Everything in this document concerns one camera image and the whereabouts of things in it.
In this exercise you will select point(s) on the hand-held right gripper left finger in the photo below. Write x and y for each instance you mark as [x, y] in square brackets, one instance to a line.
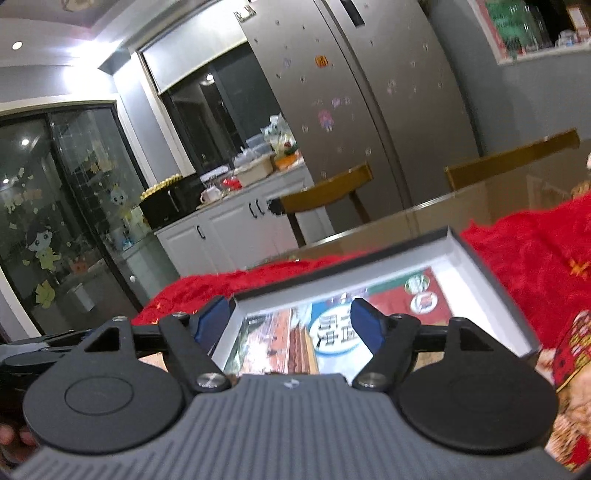
[213, 322]

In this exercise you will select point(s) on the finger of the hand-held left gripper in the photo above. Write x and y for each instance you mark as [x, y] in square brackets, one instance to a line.
[64, 338]

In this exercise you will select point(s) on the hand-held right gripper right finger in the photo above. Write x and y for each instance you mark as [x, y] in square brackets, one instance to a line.
[369, 323]

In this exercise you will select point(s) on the shallow box with printed picture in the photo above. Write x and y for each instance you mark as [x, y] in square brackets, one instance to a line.
[443, 295]

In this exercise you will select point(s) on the person's left hand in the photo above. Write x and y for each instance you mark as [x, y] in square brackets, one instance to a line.
[14, 434]

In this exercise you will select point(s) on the white kitchen cabinet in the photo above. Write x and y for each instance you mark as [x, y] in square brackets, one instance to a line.
[231, 230]

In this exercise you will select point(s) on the black microwave oven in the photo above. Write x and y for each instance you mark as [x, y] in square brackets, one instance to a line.
[173, 205]

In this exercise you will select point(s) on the white cup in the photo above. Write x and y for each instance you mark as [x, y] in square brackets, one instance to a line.
[210, 196]

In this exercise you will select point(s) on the sliding glass door with stickers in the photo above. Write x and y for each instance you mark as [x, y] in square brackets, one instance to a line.
[69, 207]

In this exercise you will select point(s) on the red small item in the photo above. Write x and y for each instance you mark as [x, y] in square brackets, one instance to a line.
[232, 183]

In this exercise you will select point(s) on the wooden chair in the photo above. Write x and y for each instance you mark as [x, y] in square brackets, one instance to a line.
[323, 187]
[508, 159]

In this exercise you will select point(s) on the clear plastic container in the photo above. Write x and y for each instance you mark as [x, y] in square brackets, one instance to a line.
[214, 177]

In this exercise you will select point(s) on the tray of gold chocolates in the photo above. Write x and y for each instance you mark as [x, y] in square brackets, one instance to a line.
[159, 187]

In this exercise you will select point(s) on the beige storage container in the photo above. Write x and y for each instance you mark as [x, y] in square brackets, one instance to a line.
[254, 171]

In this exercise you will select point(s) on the red fluffy blanket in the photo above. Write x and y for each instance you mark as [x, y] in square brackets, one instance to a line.
[531, 258]

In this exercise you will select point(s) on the orange box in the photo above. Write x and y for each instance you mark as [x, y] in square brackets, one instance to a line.
[287, 162]

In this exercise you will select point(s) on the silver double-door refrigerator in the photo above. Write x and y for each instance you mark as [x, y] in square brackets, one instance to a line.
[369, 138]

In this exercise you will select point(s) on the white and green snack bag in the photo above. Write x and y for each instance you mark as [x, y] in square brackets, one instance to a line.
[279, 136]

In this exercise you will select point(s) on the dark kitchen window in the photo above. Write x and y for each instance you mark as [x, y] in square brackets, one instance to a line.
[217, 120]

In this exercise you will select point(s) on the pink cartoon fridge sticker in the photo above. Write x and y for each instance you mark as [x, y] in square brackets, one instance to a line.
[326, 120]

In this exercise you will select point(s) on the floral printed cloth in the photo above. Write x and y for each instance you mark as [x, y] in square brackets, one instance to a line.
[575, 415]

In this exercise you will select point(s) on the orange fridge sticker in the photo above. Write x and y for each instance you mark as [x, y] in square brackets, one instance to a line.
[321, 61]

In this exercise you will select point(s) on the white roller blind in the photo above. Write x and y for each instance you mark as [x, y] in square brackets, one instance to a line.
[194, 50]

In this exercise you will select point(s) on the round ceiling spotlight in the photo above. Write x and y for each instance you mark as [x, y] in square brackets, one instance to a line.
[17, 45]

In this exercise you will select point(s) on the green paper bag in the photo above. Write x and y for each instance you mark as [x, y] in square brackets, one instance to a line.
[501, 25]

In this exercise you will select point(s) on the clear glass jar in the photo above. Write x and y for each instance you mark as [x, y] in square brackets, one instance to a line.
[535, 25]

